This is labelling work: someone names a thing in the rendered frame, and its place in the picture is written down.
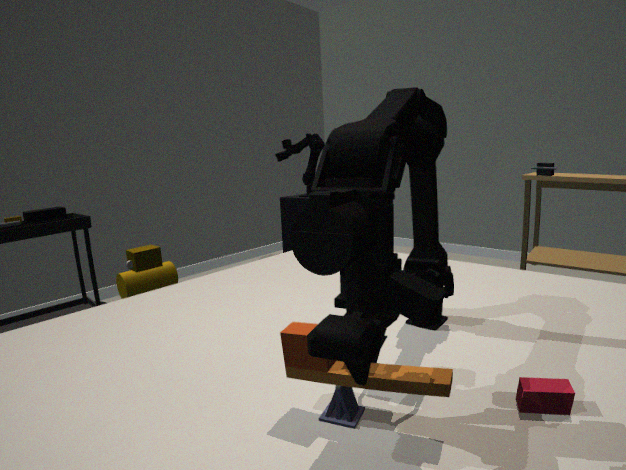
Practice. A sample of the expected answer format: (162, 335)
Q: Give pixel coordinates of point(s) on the orange bar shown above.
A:
(395, 378)

